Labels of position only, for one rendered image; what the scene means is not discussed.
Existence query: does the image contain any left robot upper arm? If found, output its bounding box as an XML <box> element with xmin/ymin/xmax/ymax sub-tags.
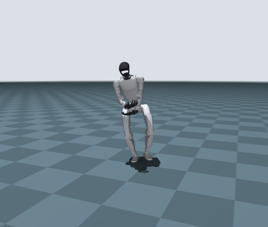
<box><xmin>135</xmin><ymin>76</ymin><xmax>144</xmax><ymax>99</ymax></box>

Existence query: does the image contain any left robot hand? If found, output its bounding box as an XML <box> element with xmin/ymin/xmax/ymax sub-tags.
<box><xmin>122</xmin><ymin>110</ymin><xmax>139</xmax><ymax>115</ymax></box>

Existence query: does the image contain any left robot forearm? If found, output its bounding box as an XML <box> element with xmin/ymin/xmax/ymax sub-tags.
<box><xmin>134</xmin><ymin>94</ymin><xmax>143</xmax><ymax>114</ymax></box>

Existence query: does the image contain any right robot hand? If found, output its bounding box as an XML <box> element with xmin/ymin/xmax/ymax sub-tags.
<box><xmin>124</xmin><ymin>100</ymin><xmax>138</xmax><ymax>109</ymax></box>

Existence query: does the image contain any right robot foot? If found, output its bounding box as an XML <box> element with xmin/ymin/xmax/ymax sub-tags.
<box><xmin>131</xmin><ymin>155</ymin><xmax>139</xmax><ymax>162</ymax></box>

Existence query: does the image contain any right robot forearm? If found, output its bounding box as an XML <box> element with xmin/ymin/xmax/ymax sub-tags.
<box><xmin>117</xmin><ymin>97</ymin><xmax>128</xmax><ymax>110</ymax></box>

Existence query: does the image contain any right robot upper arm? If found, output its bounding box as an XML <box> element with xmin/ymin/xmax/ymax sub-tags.
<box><xmin>113</xmin><ymin>80</ymin><xmax>124</xmax><ymax>100</ymax></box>

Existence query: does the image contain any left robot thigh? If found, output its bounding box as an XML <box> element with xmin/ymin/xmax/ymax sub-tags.
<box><xmin>141</xmin><ymin>104</ymin><xmax>153</xmax><ymax>137</ymax></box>

